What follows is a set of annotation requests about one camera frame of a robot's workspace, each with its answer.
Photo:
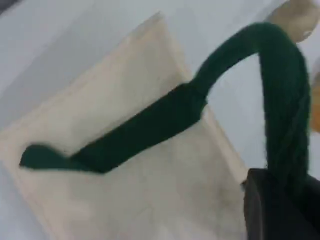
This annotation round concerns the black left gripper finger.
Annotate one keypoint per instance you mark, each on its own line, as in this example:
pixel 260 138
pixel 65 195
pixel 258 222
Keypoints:
pixel 265 215
pixel 307 217

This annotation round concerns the long striped orange bread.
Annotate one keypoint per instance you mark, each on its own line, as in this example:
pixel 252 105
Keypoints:
pixel 316 110

